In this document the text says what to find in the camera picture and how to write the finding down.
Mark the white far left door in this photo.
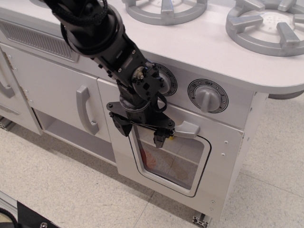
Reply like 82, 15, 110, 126
0, 45, 42, 135

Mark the grey middle stove knob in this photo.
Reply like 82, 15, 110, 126
155, 63, 178, 96

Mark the grey right stove knob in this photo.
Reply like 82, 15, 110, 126
188, 79, 228, 114

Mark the silver right stove burner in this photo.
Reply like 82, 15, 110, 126
226, 0, 304, 57

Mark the silver left stove burner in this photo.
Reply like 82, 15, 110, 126
123, 0, 208, 26

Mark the white toy kitchen body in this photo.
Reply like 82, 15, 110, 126
0, 0, 304, 228

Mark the aluminium extrusion rail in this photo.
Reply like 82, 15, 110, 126
0, 191, 18, 220

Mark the black mounting plate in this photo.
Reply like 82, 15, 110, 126
17, 201, 59, 228

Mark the grey vent grille panel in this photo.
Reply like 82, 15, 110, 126
0, 20, 79, 62

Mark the silver toy sink basin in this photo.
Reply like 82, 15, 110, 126
29, 0, 49, 9

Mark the orange salmon sushi toy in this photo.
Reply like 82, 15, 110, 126
140, 149, 156, 169

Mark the grey cabinet door handle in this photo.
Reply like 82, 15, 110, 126
76, 85, 99, 135

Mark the grey far left handle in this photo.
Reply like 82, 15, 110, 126
0, 50, 15, 98

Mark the grey oven door handle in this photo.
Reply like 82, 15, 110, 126
174, 121, 200, 139

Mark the silver stove burner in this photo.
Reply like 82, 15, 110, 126
226, 0, 304, 57
123, 0, 208, 26

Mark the grey stove knob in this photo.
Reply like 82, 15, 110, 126
188, 79, 228, 114
155, 63, 178, 96

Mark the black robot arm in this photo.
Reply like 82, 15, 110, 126
46, 0, 175, 148

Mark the white toy oven door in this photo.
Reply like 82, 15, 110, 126
98, 76, 252, 219

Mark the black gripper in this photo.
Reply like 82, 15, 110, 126
106, 102, 175, 148

